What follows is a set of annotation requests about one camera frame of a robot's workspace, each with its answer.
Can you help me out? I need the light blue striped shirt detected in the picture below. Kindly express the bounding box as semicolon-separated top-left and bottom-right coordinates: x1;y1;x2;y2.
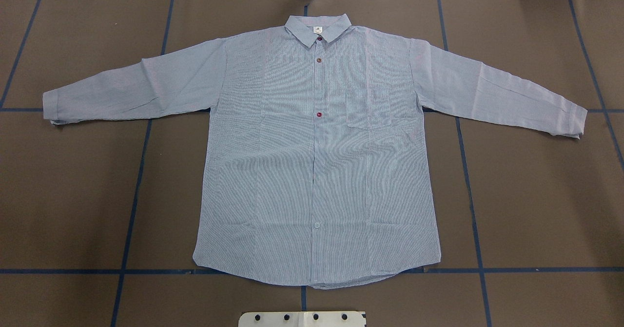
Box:
42;14;587;289

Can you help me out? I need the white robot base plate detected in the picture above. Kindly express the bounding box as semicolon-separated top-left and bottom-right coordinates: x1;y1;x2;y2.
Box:
238;311;367;327

